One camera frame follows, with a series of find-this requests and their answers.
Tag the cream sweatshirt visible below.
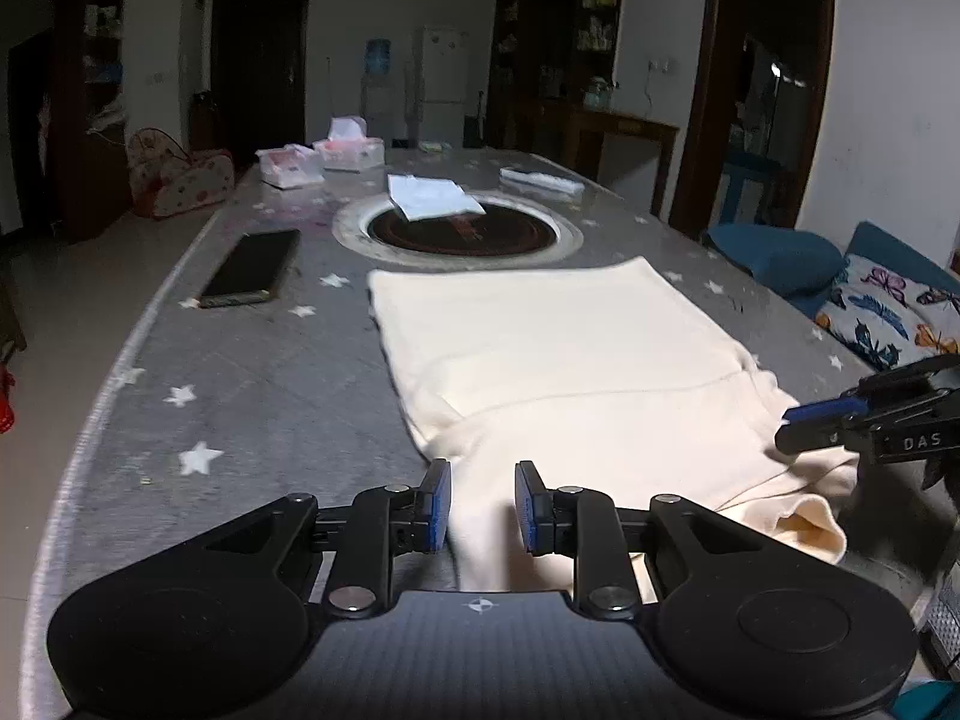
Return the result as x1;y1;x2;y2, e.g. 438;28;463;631
368;259;857;592

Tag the butterfly patterned pillow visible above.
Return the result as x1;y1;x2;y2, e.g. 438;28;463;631
814;255;960;371

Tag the blue sofa cushion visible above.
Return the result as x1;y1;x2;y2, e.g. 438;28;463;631
704;223;844;298

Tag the grey star-patterned table mat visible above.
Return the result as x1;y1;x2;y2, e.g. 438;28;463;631
20;151;864;718

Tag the black smartphone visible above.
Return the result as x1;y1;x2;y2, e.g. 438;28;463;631
197;229;301;309

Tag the round induction cooktop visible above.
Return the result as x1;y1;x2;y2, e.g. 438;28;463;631
332;192;584;271

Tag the white folded paper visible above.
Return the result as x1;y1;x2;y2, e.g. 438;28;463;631
387;174;485;223

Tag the white remote control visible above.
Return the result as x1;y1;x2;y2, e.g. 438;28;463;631
500;167;584;197

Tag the pink wet wipes pack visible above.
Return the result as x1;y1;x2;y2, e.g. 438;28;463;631
256;143;324;190

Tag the white tissue box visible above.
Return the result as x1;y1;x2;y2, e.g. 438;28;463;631
313;115;386;172

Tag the dark wooden side table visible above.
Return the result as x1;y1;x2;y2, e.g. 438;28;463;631
562;107;679;218

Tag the red plastic stool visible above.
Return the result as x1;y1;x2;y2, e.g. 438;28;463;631
0;366;16;434

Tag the polka dot baby seat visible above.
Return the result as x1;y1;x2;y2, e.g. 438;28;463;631
127;127;236;220

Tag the water dispenser with blue bottle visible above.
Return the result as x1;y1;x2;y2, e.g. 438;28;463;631
361;37;394;143

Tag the white refrigerator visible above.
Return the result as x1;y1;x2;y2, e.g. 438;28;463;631
415;26;470;148

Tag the dark entrance door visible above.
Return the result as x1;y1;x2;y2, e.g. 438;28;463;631
210;0;309;174

